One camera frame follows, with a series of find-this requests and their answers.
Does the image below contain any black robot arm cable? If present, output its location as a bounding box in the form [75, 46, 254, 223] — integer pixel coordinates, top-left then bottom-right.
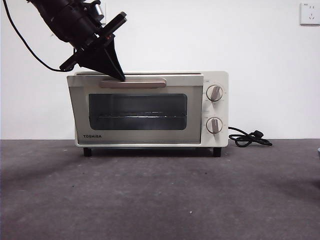
[1, 0, 62, 73]

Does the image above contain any white toaster oven body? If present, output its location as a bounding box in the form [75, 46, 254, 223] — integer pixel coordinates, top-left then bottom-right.
[66, 70, 230, 158]

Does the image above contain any white wall socket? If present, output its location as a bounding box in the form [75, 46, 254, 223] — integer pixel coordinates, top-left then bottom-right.
[299, 2, 320, 27]

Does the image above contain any metal wire oven rack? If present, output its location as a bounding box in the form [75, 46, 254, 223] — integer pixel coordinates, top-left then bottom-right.
[96, 110, 188, 120]

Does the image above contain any beige oven knob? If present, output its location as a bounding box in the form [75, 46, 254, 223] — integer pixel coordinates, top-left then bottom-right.
[205, 116, 224, 134]
[206, 84, 225, 103]

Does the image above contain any black oven power cable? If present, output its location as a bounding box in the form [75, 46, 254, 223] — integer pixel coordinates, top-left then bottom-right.
[227, 125, 274, 149]

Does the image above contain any white glass oven door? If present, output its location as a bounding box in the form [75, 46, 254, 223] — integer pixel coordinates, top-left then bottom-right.
[66, 74, 204, 146]

